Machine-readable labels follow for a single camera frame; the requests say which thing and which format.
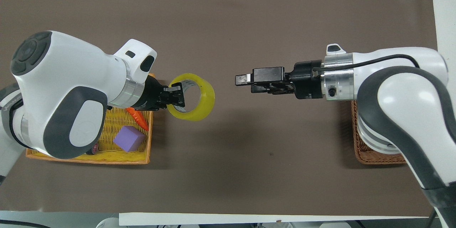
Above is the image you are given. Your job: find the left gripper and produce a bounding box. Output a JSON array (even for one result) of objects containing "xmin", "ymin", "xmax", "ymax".
[{"xmin": 135, "ymin": 76, "xmax": 171, "ymax": 112}]

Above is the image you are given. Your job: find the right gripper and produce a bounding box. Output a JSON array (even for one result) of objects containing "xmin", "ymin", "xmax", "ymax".
[{"xmin": 284, "ymin": 60, "xmax": 323, "ymax": 100}]

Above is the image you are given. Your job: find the yellow tape roll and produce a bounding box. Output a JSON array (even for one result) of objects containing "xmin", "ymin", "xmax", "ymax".
[{"xmin": 167, "ymin": 73, "xmax": 215, "ymax": 121}]

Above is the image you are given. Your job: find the yellow woven basket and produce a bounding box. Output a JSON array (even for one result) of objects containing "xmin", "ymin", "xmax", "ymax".
[{"xmin": 26, "ymin": 73, "xmax": 154, "ymax": 165}]

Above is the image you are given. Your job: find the brown woven basket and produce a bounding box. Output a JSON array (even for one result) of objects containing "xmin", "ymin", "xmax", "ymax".
[{"xmin": 351, "ymin": 100, "xmax": 407, "ymax": 165}]

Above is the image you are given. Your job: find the orange toy carrot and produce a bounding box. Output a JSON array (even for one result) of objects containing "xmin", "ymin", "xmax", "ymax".
[{"xmin": 125, "ymin": 107, "xmax": 149, "ymax": 131}]

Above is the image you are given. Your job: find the purple cube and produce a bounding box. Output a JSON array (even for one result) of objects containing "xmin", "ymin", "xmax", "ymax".
[{"xmin": 113, "ymin": 125, "xmax": 146, "ymax": 152}]

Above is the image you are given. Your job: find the small dark round object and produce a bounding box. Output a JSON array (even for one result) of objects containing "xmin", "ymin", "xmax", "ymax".
[{"xmin": 85, "ymin": 142, "xmax": 100, "ymax": 156}]

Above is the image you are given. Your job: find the black cable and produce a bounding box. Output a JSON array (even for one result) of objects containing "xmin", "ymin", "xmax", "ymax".
[{"xmin": 312, "ymin": 54, "xmax": 421, "ymax": 77}]

